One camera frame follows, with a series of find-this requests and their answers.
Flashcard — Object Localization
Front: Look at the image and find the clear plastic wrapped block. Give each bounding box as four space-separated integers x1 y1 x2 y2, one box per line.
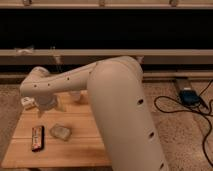
50 124 71 141

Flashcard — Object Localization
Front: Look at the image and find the wooden shelf rail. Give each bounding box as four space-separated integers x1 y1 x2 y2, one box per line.
0 49 213 65

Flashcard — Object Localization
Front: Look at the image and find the blue power adapter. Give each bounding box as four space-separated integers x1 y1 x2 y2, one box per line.
179 90 200 106

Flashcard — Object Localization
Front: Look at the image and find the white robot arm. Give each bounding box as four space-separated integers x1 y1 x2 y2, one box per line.
20 56 170 171

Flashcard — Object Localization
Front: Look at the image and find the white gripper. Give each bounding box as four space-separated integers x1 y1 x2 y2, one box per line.
35 94 58 117

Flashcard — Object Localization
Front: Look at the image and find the black cable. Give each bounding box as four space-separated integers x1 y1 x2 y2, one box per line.
153 79 213 168

